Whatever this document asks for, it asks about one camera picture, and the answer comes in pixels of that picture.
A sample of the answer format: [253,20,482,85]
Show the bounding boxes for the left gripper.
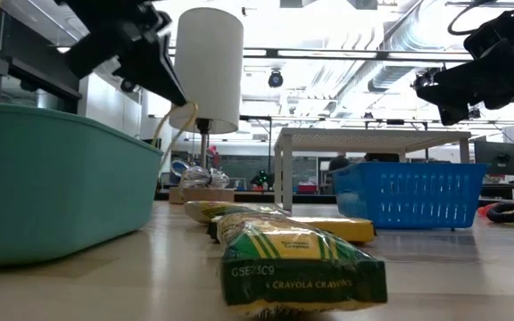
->
[62,0,189,108]

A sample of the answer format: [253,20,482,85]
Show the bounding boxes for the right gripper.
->
[412,0,514,127]

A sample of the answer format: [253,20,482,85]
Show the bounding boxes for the yellow rubber band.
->
[152,101,200,170]

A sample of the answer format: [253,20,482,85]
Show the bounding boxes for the blue plastic basket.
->
[331,161,490,231]

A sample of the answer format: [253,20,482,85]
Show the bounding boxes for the pink red coil hair tie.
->
[477,202,499,218]

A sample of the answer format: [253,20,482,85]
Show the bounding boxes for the black coil hair tie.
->
[486,201,514,224]

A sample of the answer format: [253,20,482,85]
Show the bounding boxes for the yellow crayon box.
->
[206,215,377,245]

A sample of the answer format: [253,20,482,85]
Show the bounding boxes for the white lamp with wooden base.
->
[168,6,245,206]

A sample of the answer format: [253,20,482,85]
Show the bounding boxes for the dark computer monitor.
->
[474,140,514,177]

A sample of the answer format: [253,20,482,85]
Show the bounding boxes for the round blue rimmed object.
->
[170,159,191,178]

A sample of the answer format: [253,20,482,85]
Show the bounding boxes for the white perforated metal shelf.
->
[273,128,473,212]

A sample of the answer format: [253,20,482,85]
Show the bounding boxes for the person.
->
[327,152,352,173]

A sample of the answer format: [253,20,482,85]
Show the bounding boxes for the small lit green tree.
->
[251,169,270,191]

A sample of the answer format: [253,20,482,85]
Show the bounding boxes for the teal plastic tray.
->
[0,102,165,268]

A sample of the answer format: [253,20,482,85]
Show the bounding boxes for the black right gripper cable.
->
[446,0,485,37]

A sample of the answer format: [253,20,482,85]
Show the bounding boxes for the silver ceiling duct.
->
[335,17,463,103]

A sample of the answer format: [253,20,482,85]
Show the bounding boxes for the bundled clear lamp cord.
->
[178,164,231,189]

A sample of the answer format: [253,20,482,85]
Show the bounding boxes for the dark metal frame structure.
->
[0,44,83,112]

